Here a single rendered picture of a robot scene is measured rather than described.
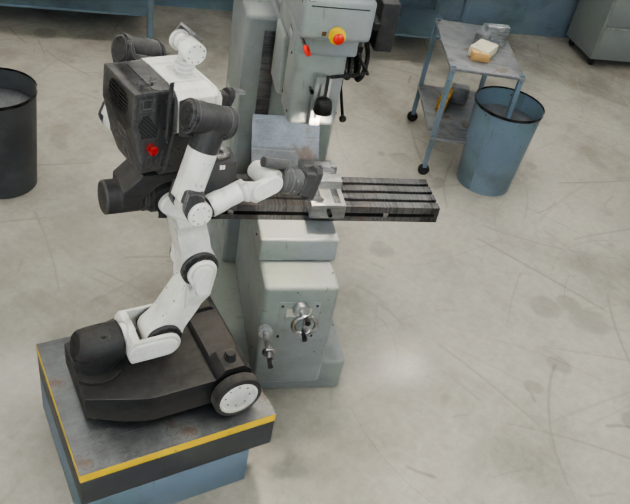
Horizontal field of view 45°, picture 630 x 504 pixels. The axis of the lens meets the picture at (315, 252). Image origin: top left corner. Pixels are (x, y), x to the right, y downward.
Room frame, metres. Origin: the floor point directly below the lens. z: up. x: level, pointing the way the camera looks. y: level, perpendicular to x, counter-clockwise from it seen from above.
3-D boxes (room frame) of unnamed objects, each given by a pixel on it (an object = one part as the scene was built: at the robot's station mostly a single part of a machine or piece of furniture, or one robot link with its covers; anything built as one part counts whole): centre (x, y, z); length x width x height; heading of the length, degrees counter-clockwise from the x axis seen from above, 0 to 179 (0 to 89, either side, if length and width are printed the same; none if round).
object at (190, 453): (2.03, 0.54, 0.20); 0.78 x 0.68 x 0.40; 125
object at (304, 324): (2.29, -0.01, 0.64); 0.16 x 0.12 x 0.12; 17
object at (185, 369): (2.02, 0.54, 0.59); 0.64 x 0.52 x 0.33; 125
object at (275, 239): (2.77, 0.14, 0.80); 0.50 x 0.35 x 0.12; 17
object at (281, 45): (2.96, 0.20, 1.47); 0.24 x 0.19 x 0.26; 107
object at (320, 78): (2.67, 0.11, 1.44); 0.04 x 0.04 x 0.21; 17
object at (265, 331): (2.22, 0.12, 0.52); 0.22 x 0.06 x 0.06; 17
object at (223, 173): (2.62, 0.51, 1.04); 0.22 x 0.12 x 0.20; 116
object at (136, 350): (2.01, 0.57, 0.68); 0.21 x 0.20 x 0.13; 125
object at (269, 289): (2.75, 0.14, 0.44); 0.81 x 0.32 x 0.60; 17
